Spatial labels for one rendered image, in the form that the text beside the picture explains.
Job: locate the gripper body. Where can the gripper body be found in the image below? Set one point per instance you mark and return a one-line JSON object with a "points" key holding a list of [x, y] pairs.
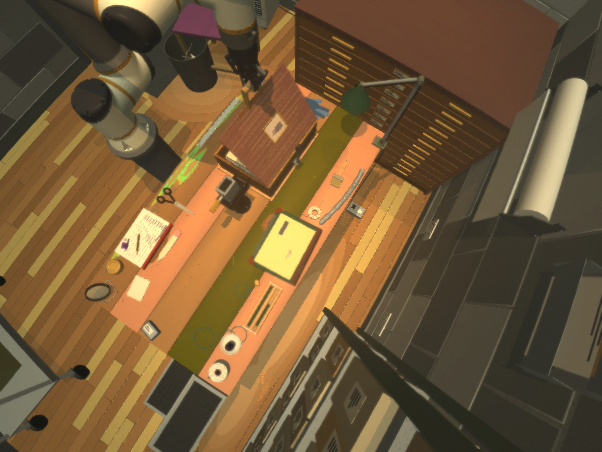
{"points": [[243, 54]]}

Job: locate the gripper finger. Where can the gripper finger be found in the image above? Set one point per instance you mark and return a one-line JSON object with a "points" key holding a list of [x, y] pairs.
{"points": [[257, 86], [245, 96]]}

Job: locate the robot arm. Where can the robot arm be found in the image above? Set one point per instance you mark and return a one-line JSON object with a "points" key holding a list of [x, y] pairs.
{"points": [[120, 110]]}

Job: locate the cream label holder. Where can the cream label holder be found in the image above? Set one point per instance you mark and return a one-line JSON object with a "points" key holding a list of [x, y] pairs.
{"points": [[275, 128]]}

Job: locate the brown transfer box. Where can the brown transfer box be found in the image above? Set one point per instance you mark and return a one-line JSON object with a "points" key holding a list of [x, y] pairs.
{"points": [[235, 162]]}

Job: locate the small black box latch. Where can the small black box latch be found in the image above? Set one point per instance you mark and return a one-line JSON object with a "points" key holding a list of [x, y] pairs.
{"points": [[297, 157]]}

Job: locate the grey dater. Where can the grey dater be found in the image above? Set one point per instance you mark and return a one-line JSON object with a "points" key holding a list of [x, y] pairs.
{"points": [[226, 188]]}

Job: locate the dark dater stand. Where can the dark dater stand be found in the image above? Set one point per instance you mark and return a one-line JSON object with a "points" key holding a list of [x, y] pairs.
{"points": [[242, 202]]}

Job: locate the yellow flat box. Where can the yellow flat box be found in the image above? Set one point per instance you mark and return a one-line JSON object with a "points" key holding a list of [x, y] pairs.
{"points": [[284, 247]]}

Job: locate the grey roll stand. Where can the grey roll stand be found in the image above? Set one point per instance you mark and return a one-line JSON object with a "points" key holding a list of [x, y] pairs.
{"points": [[526, 141]]}

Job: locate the green translucent strip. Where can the green translucent strip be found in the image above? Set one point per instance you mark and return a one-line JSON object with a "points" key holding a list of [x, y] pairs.
{"points": [[211, 129]]}

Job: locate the dark round waste bin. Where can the dark round waste bin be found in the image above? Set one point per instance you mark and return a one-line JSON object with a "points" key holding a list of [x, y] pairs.
{"points": [[195, 66]]}

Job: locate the purple lamp shade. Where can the purple lamp shade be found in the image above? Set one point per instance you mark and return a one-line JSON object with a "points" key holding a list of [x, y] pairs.
{"points": [[196, 21]]}

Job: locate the blue gloves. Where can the blue gloves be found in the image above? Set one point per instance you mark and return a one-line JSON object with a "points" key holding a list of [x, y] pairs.
{"points": [[318, 107]]}

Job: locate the green desk lamp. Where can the green desk lamp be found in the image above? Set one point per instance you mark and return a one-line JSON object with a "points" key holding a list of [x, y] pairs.
{"points": [[355, 99]]}

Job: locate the small tan brush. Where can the small tan brush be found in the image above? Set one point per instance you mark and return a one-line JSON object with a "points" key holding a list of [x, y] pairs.
{"points": [[336, 181]]}

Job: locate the black scissors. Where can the black scissors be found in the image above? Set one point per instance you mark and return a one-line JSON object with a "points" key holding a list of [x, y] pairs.
{"points": [[165, 197]]}

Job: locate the grey ruler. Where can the grey ruler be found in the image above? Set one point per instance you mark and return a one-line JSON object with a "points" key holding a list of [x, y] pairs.
{"points": [[341, 197]]}

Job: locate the small grey blue device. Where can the small grey blue device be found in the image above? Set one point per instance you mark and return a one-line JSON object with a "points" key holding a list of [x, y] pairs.
{"points": [[356, 209]]}

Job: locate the cream bone folder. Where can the cream bone folder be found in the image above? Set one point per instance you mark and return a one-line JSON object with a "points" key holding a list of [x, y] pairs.
{"points": [[168, 247]]}

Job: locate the white notebook with red cover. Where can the white notebook with red cover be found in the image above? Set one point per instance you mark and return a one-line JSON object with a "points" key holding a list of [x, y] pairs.
{"points": [[141, 237]]}

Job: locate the dark pen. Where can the dark pen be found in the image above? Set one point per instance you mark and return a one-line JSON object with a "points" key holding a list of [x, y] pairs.
{"points": [[138, 243]]}

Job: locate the brown drawer cabinet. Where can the brown drawer cabinet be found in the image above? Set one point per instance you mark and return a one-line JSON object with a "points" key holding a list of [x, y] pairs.
{"points": [[437, 61]]}

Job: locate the green desk mat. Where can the green desk mat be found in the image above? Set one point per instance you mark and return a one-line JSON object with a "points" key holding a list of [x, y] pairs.
{"points": [[221, 305]]}

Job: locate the dark grey cupboard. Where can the dark grey cupboard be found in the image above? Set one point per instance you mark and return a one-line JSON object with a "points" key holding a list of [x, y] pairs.
{"points": [[33, 61]]}

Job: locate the wooden pen tray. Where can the wooden pen tray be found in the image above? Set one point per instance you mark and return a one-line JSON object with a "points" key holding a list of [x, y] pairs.
{"points": [[263, 308]]}

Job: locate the round tan tin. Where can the round tan tin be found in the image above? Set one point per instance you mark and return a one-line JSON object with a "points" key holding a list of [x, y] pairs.
{"points": [[114, 267]]}

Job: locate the cream paper pad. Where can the cream paper pad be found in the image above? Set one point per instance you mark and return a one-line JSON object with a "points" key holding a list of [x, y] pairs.
{"points": [[138, 288]]}

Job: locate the grey oval magnifier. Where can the grey oval magnifier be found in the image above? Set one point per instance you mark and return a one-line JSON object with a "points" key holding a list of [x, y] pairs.
{"points": [[98, 292]]}

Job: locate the white tape spool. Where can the white tape spool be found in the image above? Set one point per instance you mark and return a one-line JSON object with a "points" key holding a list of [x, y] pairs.
{"points": [[218, 371], [232, 342]]}

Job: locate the cream paper roll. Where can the cream paper roll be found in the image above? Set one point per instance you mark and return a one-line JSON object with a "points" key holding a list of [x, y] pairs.
{"points": [[555, 150]]}

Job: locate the grey card drawer cabinet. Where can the grey card drawer cabinet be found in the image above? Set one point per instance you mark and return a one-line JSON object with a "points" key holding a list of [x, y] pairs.
{"points": [[310, 395]]}

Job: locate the dark grey floor mat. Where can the dark grey floor mat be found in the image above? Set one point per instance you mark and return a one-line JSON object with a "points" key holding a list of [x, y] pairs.
{"points": [[188, 409]]}

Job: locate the dark slanted beam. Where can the dark slanted beam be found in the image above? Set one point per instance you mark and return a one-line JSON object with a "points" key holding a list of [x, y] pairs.
{"points": [[400, 376]]}

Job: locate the grey shelving unit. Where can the grey shelving unit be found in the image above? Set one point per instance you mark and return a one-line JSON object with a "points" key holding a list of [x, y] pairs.
{"points": [[494, 305]]}

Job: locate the grey wheeled trolley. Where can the grey wheeled trolley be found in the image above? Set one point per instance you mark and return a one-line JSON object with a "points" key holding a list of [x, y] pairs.
{"points": [[21, 371]]}

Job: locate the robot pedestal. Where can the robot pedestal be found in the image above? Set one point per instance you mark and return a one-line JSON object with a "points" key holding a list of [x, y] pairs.
{"points": [[162, 157]]}

